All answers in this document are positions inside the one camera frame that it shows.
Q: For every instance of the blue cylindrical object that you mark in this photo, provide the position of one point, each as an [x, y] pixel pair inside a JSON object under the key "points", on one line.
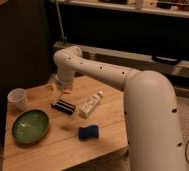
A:
{"points": [[85, 133]]}

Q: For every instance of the wooden table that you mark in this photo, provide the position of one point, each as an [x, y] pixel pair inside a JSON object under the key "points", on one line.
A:
{"points": [[61, 148]]}

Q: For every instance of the clear plastic cup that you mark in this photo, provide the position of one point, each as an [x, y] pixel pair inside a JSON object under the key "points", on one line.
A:
{"points": [[18, 98]]}

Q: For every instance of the metal vertical pole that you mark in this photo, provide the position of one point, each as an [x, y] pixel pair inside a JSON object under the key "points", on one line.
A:
{"points": [[63, 37]]}

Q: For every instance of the white shelf beam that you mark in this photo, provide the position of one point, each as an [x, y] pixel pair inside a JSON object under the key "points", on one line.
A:
{"points": [[138, 61]]}

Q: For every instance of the black striped eraser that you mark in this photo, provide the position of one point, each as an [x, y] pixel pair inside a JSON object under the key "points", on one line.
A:
{"points": [[64, 106]]}

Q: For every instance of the upper white shelf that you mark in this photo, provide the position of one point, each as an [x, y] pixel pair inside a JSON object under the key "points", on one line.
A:
{"points": [[138, 7]]}

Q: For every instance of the black handle on shelf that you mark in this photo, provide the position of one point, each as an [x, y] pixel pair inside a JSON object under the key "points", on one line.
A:
{"points": [[165, 61]]}

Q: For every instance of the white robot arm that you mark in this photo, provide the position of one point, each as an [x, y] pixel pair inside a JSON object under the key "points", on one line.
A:
{"points": [[150, 109]]}

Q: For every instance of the green bowl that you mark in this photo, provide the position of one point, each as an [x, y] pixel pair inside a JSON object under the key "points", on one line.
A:
{"points": [[31, 126]]}

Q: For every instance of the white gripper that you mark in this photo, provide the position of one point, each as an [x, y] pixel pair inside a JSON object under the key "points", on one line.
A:
{"points": [[64, 82]]}

